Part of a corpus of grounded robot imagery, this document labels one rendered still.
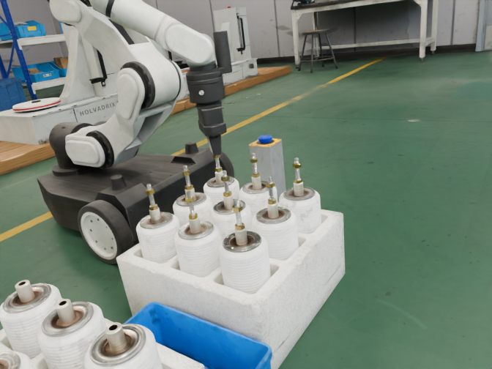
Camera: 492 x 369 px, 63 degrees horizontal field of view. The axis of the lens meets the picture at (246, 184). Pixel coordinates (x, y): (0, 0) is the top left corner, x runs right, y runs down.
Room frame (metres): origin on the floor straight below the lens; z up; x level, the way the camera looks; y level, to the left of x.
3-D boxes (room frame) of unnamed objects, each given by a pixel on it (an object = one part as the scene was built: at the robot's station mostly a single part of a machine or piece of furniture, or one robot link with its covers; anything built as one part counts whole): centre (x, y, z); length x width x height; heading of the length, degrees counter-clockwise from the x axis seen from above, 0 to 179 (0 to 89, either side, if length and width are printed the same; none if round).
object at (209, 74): (1.01, 0.05, 0.57); 0.11 x 0.11 x 0.11; 0
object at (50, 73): (5.58, 2.57, 0.36); 0.50 x 0.38 x 0.21; 55
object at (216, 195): (1.00, 0.07, 0.16); 0.10 x 0.10 x 0.18
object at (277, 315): (0.84, 0.04, 0.09); 0.39 x 0.39 x 0.18; 53
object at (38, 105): (2.81, 1.35, 0.29); 0.30 x 0.30 x 0.06
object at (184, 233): (0.74, 0.12, 0.25); 0.08 x 0.08 x 0.01
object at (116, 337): (0.44, 0.20, 0.26); 0.02 x 0.02 x 0.03
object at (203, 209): (0.91, 0.14, 0.16); 0.10 x 0.10 x 0.18
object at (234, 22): (4.19, 0.37, 0.45); 1.51 x 0.57 x 0.74; 144
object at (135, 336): (0.44, 0.20, 0.25); 0.08 x 0.08 x 0.01
